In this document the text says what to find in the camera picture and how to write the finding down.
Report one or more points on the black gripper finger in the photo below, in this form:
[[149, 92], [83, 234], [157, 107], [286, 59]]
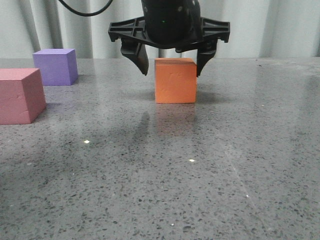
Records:
[[135, 52], [205, 53]]

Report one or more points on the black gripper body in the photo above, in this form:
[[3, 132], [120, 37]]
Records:
[[171, 24]]

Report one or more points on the orange foam cube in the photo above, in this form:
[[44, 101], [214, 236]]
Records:
[[175, 80]]

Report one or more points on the pale green curtain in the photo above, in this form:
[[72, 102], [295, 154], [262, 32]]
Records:
[[258, 28]]

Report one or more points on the purple foam cube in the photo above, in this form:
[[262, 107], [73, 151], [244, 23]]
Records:
[[58, 66]]

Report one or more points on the pink foam cube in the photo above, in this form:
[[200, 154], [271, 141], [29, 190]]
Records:
[[22, 96]]

